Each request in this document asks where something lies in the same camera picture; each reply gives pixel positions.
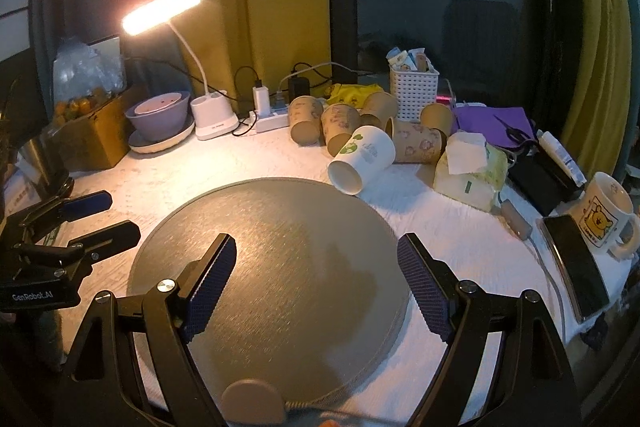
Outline brown paper cup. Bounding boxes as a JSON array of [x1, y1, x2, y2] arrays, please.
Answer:
[[420, 103, 454, 136], [360, 91, 398, 131], [386, 118, 447, 165], [321, 103, 360, 157], [288, 95, 323, 146]]

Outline metal cup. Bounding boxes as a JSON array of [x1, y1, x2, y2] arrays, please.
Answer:
[[17, 136, 74, 200]]

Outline white green paper cup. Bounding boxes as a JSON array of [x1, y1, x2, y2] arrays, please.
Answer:
[[328, 126, 396, 195]]

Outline brown paper cup behind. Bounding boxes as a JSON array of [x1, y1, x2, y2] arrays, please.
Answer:
[[360, 91, 398, 131]]

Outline brown cardboard box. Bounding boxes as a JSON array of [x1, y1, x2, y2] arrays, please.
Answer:
[[52, 86, 149, 172]]

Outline white plate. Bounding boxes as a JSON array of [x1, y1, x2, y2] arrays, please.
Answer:
[[128, 116, 195, 155]]

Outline black smartphone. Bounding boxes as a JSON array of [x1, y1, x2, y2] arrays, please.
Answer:
[[541, 216, 610, 323]]

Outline purple bowl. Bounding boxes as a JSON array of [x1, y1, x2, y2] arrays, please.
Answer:
[[125, 91, 191, 142]]

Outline clear plastic bag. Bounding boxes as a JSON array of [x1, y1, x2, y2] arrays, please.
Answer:
[[52, 36, 127, 103]]

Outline white desk lamp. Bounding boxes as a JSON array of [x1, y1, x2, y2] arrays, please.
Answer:
[[122, 0, 240, 141]]

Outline white power strip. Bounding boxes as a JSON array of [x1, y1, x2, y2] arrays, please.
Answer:
[[252, 110, 288, 133]]

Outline white cartoon mug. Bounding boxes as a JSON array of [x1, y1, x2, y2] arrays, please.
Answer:
[[570, 172, 639, 260]]

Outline white charger plug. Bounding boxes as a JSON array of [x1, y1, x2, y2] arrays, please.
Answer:
[[253, 79, 271, 118]]

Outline round grey placemat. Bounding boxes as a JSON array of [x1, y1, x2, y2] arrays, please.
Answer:
[[127, 178, 409, 403]]

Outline black pouch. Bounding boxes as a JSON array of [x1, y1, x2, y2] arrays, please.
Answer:
[[508, 146, 585, 217]]

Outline tissue pack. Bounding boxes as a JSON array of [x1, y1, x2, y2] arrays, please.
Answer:
[[433, 131, 509, 212]]

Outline black charger plug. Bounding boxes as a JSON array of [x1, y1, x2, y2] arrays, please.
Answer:
[[286, 75, 310, 102]]

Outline white tube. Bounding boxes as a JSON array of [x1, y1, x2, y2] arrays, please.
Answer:
[[537, 131, 587, 187]]

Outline black scissors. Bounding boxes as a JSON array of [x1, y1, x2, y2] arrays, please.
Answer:
[[494, 115, 537, 155]]

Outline purple notebook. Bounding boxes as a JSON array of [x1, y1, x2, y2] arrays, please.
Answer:
[[454, 104, 535, 147]]

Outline yellow cloth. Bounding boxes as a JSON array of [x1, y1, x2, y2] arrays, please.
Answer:
[[326, 83, 383, 108]]

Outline white plastic basket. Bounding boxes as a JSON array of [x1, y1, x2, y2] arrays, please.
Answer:
[[390, 66, 439, 122]]

